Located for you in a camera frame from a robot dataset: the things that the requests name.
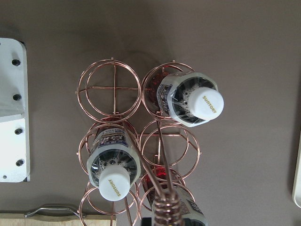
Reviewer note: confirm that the bamboo cutting board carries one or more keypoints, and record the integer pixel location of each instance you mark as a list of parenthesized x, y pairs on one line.
[(55, 215)]

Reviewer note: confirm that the tea bottle white cap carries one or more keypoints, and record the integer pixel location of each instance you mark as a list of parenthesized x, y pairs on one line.
[(191, 213)]

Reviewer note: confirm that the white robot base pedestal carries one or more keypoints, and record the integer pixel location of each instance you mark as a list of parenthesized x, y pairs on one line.
[(14, 113)]

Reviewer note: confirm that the copper wire bottle basket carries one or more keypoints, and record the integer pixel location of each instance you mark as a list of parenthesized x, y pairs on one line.
[(111, 88)]

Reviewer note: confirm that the cream serving tray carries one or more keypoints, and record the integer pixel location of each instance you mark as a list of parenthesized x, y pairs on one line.
[(296, 193)]

